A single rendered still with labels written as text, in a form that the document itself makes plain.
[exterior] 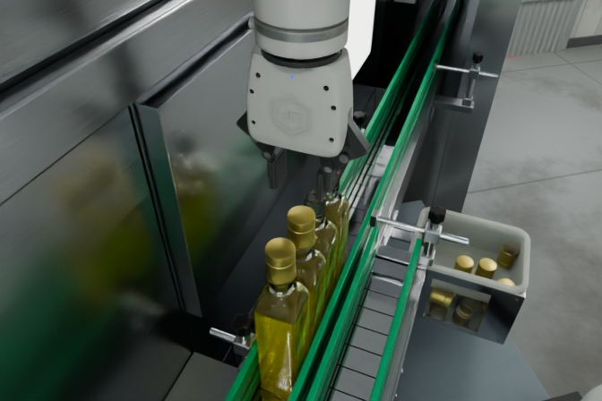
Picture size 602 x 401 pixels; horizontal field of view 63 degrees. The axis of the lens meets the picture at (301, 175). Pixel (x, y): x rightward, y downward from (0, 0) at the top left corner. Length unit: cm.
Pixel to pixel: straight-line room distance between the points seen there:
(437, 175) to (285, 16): 150
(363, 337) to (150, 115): 50
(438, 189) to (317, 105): 147
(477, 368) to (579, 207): 186
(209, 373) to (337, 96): 49
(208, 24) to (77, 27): 17
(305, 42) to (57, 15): 19
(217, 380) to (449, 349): 59
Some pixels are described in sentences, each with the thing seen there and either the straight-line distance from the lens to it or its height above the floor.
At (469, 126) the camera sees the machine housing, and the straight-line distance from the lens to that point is 173.
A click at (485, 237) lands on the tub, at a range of 113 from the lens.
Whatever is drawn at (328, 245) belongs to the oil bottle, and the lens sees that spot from 67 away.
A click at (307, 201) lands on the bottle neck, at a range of 63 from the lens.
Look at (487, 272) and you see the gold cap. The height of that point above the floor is 98.
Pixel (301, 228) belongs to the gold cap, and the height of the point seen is 133.
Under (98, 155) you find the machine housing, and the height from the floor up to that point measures 147.
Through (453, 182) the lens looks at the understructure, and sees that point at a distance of 187.
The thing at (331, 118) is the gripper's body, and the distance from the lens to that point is 46.
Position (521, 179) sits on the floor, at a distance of 299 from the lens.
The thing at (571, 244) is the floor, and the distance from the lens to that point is 270.
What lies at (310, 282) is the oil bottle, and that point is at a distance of 63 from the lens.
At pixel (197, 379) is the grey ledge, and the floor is 105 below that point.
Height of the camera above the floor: 174
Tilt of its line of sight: 39 degrees down
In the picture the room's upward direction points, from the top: straight up
